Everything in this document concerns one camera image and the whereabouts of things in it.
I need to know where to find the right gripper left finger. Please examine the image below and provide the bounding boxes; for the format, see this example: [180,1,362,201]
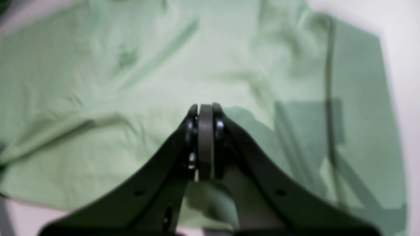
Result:
[40,105,198,236]

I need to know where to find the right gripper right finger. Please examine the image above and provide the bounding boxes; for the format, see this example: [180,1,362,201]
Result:
[198,103,380,236]

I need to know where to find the light green T-shirt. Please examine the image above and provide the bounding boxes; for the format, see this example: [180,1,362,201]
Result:
[1,0,408,236]

